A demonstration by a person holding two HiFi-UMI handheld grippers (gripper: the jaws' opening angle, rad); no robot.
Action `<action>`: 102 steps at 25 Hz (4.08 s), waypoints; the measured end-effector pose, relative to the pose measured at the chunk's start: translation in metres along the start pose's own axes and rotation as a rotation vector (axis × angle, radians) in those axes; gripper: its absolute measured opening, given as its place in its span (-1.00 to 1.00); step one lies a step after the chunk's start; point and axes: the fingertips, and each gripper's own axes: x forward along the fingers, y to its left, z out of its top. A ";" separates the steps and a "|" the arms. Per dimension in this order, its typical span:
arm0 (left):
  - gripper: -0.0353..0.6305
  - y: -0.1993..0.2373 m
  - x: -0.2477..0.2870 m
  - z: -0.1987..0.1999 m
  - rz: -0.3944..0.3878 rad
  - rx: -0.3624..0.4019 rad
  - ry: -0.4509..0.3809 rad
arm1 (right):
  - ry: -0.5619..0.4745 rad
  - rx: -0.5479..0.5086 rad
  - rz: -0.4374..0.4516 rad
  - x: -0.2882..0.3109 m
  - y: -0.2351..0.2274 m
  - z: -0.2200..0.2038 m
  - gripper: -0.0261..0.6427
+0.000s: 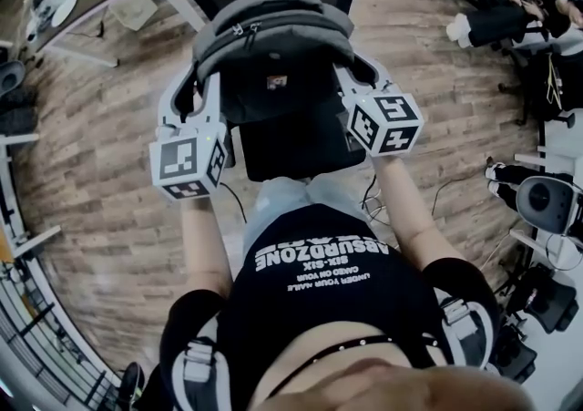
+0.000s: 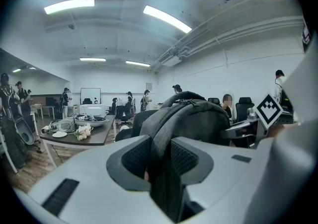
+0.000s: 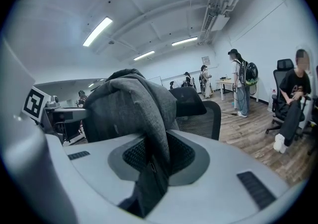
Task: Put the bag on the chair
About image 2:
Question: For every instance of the white flower bouquet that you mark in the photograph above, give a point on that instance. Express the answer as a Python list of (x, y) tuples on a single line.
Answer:
[(83, 131)]

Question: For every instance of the long ceiling light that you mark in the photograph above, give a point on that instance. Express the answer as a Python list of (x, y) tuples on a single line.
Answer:
[(137, 63), (167, 19), (69, 5), (92, 59)]

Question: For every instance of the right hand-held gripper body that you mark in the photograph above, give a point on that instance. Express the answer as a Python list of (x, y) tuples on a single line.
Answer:
[(268, 111)]

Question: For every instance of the white desk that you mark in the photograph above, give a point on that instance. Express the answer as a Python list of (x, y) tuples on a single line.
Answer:
[(48, 108)]

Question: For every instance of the white plate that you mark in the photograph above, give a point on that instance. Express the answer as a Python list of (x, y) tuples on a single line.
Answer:
[(59, 134)]

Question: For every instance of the person's white shirt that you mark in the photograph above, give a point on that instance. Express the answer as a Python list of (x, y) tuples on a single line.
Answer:
[(293, 158)]

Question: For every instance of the ceiling air conditioner unit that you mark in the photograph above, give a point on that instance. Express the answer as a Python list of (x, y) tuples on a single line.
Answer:
[(171, 60)]

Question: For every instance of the white ceiling pipes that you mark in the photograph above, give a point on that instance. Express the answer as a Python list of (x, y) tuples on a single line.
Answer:
[(236, 35)]

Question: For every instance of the whiteboard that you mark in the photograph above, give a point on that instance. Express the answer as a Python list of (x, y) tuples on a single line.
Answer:
[(90, 96)]

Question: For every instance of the wall poster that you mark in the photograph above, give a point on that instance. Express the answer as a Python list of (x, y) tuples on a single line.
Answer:
[(149, 86)]

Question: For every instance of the grey wide bowl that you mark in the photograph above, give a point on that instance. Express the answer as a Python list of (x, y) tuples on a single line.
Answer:
[(92, 122)]

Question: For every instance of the dark wooden table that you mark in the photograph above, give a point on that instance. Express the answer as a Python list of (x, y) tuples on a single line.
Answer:
[(98, 133)]

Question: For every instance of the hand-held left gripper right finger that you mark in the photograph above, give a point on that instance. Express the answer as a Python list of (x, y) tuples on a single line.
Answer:
[(191, 163)]

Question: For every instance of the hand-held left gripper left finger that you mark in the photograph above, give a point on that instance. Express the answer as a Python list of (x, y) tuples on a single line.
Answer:
[(129, 163)]

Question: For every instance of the white box appliance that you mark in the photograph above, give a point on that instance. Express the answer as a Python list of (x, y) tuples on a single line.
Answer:
[(92, 110)]

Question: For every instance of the black mesh office chair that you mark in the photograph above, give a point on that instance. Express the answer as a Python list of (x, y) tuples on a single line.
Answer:
[(142, 123)]

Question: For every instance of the white goggle-shaped device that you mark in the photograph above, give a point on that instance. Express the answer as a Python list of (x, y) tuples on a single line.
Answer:
[(62, 125)]

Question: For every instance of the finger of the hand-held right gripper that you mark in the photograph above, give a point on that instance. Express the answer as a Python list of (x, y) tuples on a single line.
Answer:
[(234, 131)]

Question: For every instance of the grey backpack bag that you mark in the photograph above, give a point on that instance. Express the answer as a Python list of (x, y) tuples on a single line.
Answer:
[(188, 118)]

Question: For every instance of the ceiling dome sensor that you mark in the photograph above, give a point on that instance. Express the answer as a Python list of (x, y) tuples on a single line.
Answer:
[(71, 26)]

